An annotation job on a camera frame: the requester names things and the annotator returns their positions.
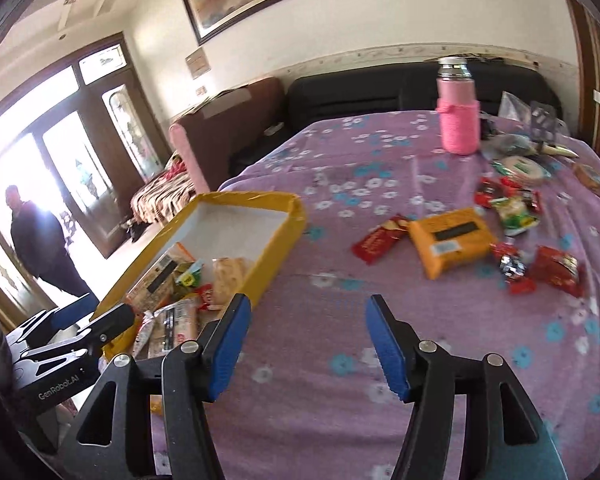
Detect small red wafer packet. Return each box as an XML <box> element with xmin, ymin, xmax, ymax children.
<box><xmin>196</xmin><ymin>282</ymin><xmax>216</xmax><ymax>311</ymax></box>

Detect white curved object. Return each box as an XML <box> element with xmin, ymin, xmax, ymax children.
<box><xmin>535</xmin><ymin>142</ymin><xmax>578</xmax><ymax>158</ymax></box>

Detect red and cream biscuit packet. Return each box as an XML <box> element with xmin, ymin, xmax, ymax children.
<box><xmin>352</xmin><ymin>215</ymin><xmax>411</xmax><ymax>265</ymax></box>

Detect brown armchair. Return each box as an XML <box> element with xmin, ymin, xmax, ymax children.
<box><xmin>169</xmin><ymin>77</ymin><xmax>287</xmax><ymax>196</ymax></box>

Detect small red candy packet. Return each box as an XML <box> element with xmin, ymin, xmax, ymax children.
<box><xmin>474</xmin><ymin>177</ymin><xmax>506</xmax><ymax>209</ymax></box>
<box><xmin>517</xmin><ymin>189</ymin><xmax>542</xmax><ymax>213</ymax></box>

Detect round green and white packet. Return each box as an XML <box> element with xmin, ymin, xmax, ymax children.
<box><xmin>492</xmin><ymin>156</ymin><xmax>552</xmax><ymax>183</ymax></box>

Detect small green snack packet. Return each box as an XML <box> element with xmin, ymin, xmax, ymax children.
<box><xmin>175</xmin><ymin>259</ymin><xmax>204</xmax><ymax>288</ymax></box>

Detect black sofa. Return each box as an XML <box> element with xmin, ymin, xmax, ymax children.
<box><xmin>286</xmin><ymin>60</ymin><xmax>563</xmax><ymax>133</ymax></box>

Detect wooden glass door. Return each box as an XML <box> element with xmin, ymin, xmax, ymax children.
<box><xmin>77</xmin><ymin>32</ymin><xmax>173</xmax><ymax>258</ymax></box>

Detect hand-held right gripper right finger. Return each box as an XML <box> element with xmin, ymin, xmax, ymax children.
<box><xmin>365</xmin><ymin>294</ymin><xmax>571</xmax><ymax>480</ymax></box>

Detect striped blanket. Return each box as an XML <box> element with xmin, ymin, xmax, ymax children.
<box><xmin>130</xmin><ymin>155</ymin><xmax>201</xmax><ymax>226</ymax></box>

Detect grey bristly object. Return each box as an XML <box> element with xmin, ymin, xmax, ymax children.
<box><xmin>481</xmin><ymin>132</ymin><xmax>536</xmax><ymax>161</ymax></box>

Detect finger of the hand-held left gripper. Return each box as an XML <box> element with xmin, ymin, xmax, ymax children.
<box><xmin>5</xmin><ymin>292</ymin><xmax>101</xmax><ymax>343</ymax></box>
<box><xmin>17</xmin><ymin>302</ymin><xmax>136</xmax><ymax>368</ymax></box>

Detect brown wrapped snack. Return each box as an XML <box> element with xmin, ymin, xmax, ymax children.
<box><xmin>573</xmin><ymin>162</ymin><xmax>600</xmax><ymax>198</ymax></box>

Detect orange rice cracker pack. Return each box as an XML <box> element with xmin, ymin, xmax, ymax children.
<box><xmin>407</xmin><ymin>207</ymin><xmax>498</xmax><ymax>281</ymax></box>

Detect clear plastic bags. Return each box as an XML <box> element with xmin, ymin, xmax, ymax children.
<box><xmin>530</xmin><ymin>101</ymin><xmax>571</xmax><ymax>141</ymax></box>

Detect dark red snack packet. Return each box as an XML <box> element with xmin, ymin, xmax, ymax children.
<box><xmin>490</xmin><ymin>242</ymin><xmax>537</xmax><ymax>295</ymax></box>

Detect yellow cardboard box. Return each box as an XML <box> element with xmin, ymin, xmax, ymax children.
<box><xmin>90</xmin><ymin>191</ymin><xmax>307</xmax><ymax>361</ymax></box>

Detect yellow cracker packet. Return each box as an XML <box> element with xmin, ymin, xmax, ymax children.
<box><xmin>211</xmin><ymin>256</ymin><xmax>256</xmax><ymax>306</ymax></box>

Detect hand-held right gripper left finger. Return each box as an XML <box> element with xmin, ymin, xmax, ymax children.
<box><xmin>55</xmin><ymin>292</ymin><xmax>253</xmax><ymax>480</ymax></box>

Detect purple floral tablecloth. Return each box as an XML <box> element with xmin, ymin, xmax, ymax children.
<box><xmin>150</xmin><ymin>107</ymin><xmax>600</xmax><ymax>480</ymax></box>

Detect clear plastic bag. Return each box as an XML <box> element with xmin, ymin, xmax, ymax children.
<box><xmin>497</xmin><ymin>91</ymin><xmax>531</xmax><ymax>126</ymax></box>

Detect wooden cabinet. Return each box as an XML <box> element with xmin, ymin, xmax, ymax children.
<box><xmin>562</xmin><ymin>0</ymin><xmax>600</xmax><ymax>181</ymax></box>

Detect pink thermos with knit sleeve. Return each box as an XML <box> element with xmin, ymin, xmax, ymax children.
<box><xmin>436</xmin><ymin>56</ymin><xmax>481</xmax><ymax>156</ymax></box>

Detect cream rice cracker pack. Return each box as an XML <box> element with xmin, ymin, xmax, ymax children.
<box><xmin>125</xmin><ymin>242</ymin><xmax>198</xmax><ymax>311</ymax></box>

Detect white and red snack packet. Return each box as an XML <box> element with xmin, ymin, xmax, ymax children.
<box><xmin>130</xmin><ymin>310</ymin><xmax>156</xmax><ymax>358</ymax></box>

